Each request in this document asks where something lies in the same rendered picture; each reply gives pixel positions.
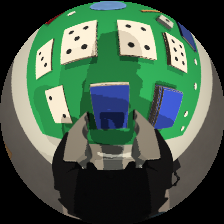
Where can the green felt table surface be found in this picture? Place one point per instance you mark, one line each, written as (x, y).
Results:
(142, 74)

